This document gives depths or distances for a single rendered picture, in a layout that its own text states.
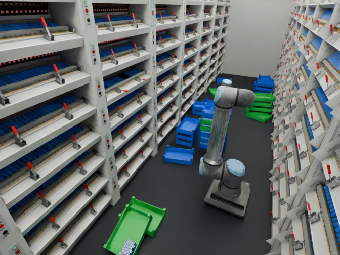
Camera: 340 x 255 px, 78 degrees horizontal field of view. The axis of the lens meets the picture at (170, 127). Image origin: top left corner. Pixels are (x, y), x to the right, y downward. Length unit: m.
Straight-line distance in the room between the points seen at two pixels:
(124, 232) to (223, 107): 1.10
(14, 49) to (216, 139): 1.21
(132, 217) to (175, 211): 0.35
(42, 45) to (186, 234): 1.44
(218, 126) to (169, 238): 0.86
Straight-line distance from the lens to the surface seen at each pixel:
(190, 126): 2.54
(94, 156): 1.54
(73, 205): 1.54
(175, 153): 2.34
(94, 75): 1.29
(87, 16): 1.26
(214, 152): 1.58
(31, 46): 1.05
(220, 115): 1.43
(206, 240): 1.69
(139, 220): 1.66
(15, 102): 1.03
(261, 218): 1.92
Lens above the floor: 1.43
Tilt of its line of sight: 31 degrees down
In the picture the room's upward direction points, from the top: 1 degrees clockwise
